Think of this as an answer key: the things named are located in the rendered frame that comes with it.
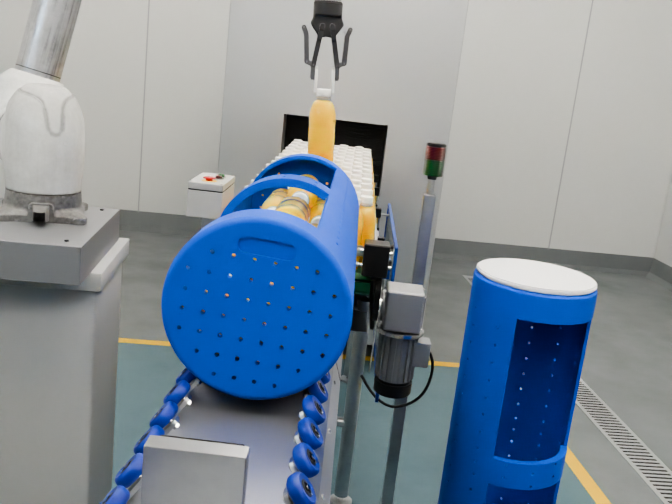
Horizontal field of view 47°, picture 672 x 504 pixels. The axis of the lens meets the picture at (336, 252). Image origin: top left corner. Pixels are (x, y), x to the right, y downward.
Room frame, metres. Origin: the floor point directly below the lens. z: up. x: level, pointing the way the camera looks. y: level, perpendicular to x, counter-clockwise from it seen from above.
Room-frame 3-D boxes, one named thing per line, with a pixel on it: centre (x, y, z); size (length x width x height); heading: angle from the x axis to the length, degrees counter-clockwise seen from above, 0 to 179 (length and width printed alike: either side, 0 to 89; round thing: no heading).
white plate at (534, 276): (1.77, -0.47, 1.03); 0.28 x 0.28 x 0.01
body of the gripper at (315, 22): (2.08, 0.09, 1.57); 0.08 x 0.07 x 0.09; 96
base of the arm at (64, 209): (1.62, 0.63, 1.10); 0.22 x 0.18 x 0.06; 18
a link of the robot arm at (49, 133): (1.64, 0.65, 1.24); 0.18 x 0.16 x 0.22; 36
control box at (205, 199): (2.24, 0.38, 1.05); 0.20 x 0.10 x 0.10; 179
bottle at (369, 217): (2.21, -0.07, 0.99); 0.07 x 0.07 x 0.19
